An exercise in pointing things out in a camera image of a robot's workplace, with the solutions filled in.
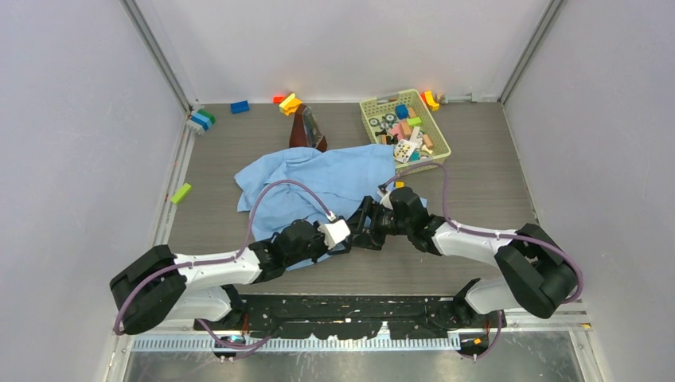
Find yellow toy block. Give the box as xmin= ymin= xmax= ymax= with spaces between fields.
xmin=279 ymin=92 xmax=302 ymax=116

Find lime green block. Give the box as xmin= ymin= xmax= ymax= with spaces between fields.
xmin=170 ymin=183 xmax=192 ymax=205

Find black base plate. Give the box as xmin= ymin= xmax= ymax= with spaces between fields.
xmin=207 ymin=294 xmax=506 ymax=340

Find blue toy brick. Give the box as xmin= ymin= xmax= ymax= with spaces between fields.
xmin=230 ymin=100 xmax=250 ymax=115

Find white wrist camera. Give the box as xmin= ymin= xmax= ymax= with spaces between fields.
xmin=318 ymin=211 xmax=351 ymax=250
xmin=377 ymin=184 xmax=393 ymax=210

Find yellow arch block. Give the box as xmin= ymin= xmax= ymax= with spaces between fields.
xmin=423 ymin=91 xmax=440 ymax=111

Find light blue shirt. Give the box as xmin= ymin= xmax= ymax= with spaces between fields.
xmin=234 ymin=144 xmax=395 ymax=240

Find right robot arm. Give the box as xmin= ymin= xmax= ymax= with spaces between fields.
xmin=347 ymin=187 xmax=581 ymax=327

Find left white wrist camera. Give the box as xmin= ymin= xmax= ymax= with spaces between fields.
xmin=318 ymin=211 xmax=351 ymax=250

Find brown wooden metronome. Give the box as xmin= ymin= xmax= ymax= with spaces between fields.
xmin=289 ymin=104 xmax=327 ymax=152

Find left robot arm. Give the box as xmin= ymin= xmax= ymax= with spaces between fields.
xmin=109 ymin=218 xmax=351 ymax=335

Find yellow-green plastic basket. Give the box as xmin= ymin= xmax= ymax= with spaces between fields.
xmin=360 ymin=89 xmax=451 ymax=173

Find green block in basket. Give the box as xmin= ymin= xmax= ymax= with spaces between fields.
xmin=407 ymin=117 xmax=422 ymax=127

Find stacked blue green bricks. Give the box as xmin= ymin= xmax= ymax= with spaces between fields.
xmin=185 ymin=109 xmax=216 ymax=135

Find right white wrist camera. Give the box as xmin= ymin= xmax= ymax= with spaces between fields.
xmin=377 ymin=184 xmax=393 ymax=210

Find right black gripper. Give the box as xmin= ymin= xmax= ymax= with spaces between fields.
xmin=345 ymin=196 xmax=412 ymax=251

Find blue block in basket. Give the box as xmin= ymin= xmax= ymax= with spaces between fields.
xmin=395 ymin=104 xmax=409 ymax=119

